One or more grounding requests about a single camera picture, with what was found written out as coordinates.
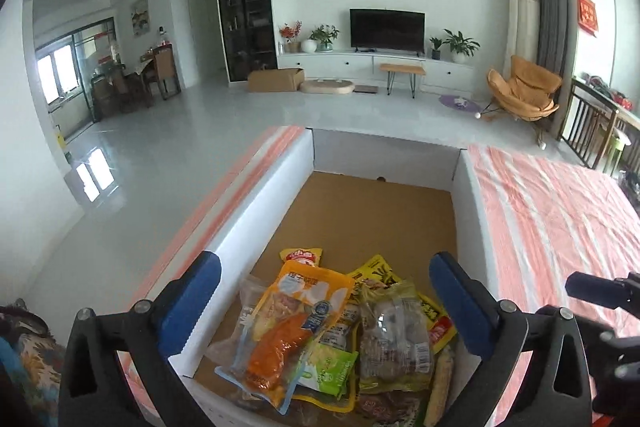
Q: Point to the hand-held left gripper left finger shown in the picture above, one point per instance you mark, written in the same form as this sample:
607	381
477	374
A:
192	302

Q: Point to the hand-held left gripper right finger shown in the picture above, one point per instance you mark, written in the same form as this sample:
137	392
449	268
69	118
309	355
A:
457	302

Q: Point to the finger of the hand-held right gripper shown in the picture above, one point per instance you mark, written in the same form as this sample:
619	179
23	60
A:
587	288

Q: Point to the large bag of brown cakes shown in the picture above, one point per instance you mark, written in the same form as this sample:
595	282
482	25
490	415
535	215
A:
442	314

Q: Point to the clear packet with gold edge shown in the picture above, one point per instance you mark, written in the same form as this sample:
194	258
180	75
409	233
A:
395	337

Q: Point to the beige long snack packet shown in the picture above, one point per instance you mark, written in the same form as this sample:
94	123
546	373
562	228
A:
442	382

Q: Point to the small yellow snack packet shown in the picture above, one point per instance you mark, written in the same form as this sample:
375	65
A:
377	272

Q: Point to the orange chicken leg packet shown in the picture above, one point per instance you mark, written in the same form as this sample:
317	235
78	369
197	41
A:
285	337

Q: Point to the white cardboard box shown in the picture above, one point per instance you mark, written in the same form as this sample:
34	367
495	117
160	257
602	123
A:
375	212

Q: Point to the green snack packet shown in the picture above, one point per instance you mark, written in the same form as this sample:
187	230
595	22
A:
332	367

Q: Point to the orange striped tablecloth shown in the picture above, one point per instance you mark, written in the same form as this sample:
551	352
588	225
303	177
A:
550	207

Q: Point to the yellow green stool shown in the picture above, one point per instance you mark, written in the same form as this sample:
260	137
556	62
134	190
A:
617	147

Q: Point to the dark wooden railing table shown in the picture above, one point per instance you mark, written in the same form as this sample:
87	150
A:
595	122

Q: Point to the floral fabric seat cover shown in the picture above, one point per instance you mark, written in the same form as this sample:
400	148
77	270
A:
30	357

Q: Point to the purple floor mat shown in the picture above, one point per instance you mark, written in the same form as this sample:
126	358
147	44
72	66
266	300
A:
460	102

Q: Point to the orange lounge chair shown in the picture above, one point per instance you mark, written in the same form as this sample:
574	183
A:
525	89

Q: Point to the dark floor mat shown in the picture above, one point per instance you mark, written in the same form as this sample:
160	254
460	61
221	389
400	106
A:
367	89

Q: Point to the wooden dining table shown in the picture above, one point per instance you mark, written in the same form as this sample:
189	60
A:
136	74

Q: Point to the brown cardboard box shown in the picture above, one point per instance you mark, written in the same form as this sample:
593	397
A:
275	80

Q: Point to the small wooden hairpin bench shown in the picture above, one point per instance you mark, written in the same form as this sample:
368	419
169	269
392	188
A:
402	69

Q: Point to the oval beige cat scratcher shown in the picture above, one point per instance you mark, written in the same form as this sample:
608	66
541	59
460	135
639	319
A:
327	87

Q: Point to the small dark potted plant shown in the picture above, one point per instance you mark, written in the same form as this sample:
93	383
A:
436	47

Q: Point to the large green potted plant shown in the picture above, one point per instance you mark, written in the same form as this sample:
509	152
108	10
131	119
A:
460	44

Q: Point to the glass balcony door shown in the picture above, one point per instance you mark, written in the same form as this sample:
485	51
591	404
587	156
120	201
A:
70	72

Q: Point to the white television cabinet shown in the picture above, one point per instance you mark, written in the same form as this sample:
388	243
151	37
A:
330	64

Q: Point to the covered standing air conditioner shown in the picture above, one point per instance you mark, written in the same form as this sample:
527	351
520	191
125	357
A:
522	17

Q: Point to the round white vase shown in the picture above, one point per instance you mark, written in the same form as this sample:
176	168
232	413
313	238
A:
308	46

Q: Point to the black television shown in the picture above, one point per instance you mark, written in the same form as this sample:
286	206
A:
387	29

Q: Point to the red flowers in vase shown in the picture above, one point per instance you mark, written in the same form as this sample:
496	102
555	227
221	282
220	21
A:
290	34

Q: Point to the black glass display cabinet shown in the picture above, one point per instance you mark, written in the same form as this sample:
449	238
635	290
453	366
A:
245	7

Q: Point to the red wall hanging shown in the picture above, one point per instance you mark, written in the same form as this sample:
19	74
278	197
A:
588	13

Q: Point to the framed wall picture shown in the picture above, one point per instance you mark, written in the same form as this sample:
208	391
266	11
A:
140	14

